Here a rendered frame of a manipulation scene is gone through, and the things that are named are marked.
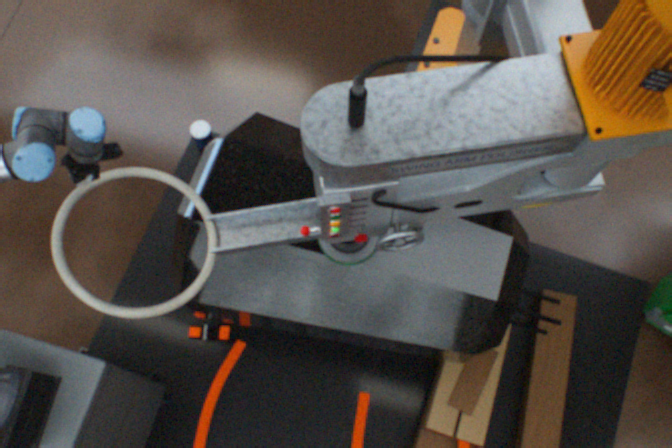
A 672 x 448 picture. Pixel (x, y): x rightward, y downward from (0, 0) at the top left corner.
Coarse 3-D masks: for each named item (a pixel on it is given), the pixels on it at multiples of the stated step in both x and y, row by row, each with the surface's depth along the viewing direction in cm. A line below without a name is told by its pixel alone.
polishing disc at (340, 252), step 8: (320, 240) 229; (368, 240) 229; (376, 240) 229; (328, 248) 228; (336, 248) 228; (344, 248) 228; (352, 248) 228; (360, 248) 228; (368, 248) 228; (328, 256) 228; (336, 256) 227; (344, 256) 227; (352, 256) 227; (360, 256) 227; (368, 256) 227
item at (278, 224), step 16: (256, 208) 209; (272, 208) 209; (288, 208) 211; (304, 208) 213; (224, 224) 213; (240, 224) 212; (256, 224) 212; (272, 224) 212; (288, 224) 212; (304, 224) 212; (224, 240) 211; (240, 240) 211; (256, 240) 211; (272, 240) 206; (288, 240) 207; (304, 240) 210
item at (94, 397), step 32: (0, 352) 222; (32, 352) 222; (64, 352) 222; (64, 384) 219; (96, 384) 219; (128, 384) 249; (160, 384) 292; (64, 416) 215; (96, 416) 226; (128, 416) 259
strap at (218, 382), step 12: (240, 348) 305; (228, 360) 304; (228, 372) 302; (216, 384) 300; (216, 396) 298; (360, 396) 299; (204, 408) 297; (360, 408) 297; (204, 420) 295; (360, 420) 296; (204, 432) 293; (360, 432) 294; (204, 444) 292; (360, 444) 292; (468, 444) 274
